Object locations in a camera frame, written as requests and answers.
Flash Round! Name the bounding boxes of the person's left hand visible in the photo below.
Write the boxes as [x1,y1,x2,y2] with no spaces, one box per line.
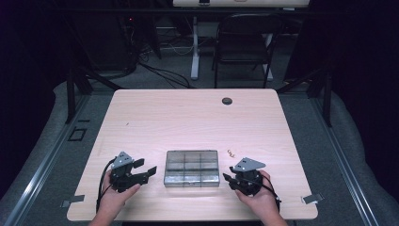
[99,170,141,217]

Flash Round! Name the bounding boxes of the white desk with legs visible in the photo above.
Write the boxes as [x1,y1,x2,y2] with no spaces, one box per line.
[172,0,311,82]

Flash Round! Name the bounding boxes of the clear plastic compartment box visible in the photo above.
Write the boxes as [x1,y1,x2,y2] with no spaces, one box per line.
[163,150,220,188]

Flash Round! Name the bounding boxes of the black frame crossbar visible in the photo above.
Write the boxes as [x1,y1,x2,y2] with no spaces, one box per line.
[56,8,314,17]

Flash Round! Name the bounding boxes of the grey tape strip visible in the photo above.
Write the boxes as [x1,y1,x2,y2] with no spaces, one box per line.
[300,193,324,205]
[60,194,86,209]

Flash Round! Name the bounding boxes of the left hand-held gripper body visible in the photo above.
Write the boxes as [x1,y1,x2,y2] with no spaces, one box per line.
[109,151,140,193]

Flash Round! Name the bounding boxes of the aluminium floor rail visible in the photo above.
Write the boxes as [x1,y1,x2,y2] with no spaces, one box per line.
[310,97,380,226]
[3,93,90,226]

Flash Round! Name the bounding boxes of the black folding chair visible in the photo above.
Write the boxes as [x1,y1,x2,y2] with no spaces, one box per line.
[211,12,285,89]

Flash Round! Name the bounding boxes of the dark computer tower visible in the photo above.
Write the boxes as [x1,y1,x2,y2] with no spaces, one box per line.
[74,12,138,72]

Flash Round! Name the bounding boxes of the person's right hand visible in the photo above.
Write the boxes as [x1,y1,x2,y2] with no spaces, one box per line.
[234,169,280,220]

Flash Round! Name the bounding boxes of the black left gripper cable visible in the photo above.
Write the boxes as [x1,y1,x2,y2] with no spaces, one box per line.
[95,158,117,213]

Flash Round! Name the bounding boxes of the black metal stand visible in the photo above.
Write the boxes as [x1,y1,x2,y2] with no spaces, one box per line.
[276,67,333,128]
[64,67,123,125]

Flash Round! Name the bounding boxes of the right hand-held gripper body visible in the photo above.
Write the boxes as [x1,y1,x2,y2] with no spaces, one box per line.
[232,157,266,197]

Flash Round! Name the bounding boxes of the black floor cables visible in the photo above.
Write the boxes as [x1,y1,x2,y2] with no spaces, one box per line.
[137,60,193,89]

